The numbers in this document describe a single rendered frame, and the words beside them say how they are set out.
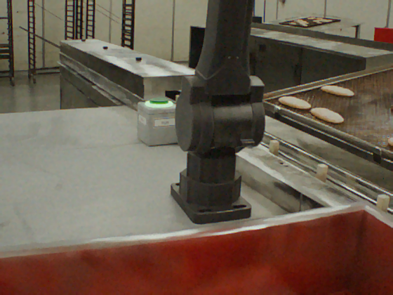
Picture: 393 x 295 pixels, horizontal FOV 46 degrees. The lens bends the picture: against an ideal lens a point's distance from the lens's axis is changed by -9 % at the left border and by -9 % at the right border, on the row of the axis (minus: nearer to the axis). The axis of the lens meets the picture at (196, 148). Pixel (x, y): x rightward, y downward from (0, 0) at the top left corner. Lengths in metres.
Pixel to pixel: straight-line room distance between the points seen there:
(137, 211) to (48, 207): 0.13
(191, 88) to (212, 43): 0.06
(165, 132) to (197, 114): 0.38
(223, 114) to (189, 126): 0.05
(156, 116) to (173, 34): 7.40
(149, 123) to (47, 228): 0.40
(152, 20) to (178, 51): 0.73
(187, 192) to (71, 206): 0.17
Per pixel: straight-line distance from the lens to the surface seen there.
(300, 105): 1.05
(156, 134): 0.99
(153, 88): 1.24
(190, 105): 0.62
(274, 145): 0.88
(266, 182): 0.76
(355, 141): 0.86
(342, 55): 3.75
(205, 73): 0.62
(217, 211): 0.67
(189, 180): 0.69
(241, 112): 0.64
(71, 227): 0.66
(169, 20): 8.32
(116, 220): 0.68
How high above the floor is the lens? 1.11
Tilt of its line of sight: 17 degrees down
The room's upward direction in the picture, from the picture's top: 2 degrees clockwise
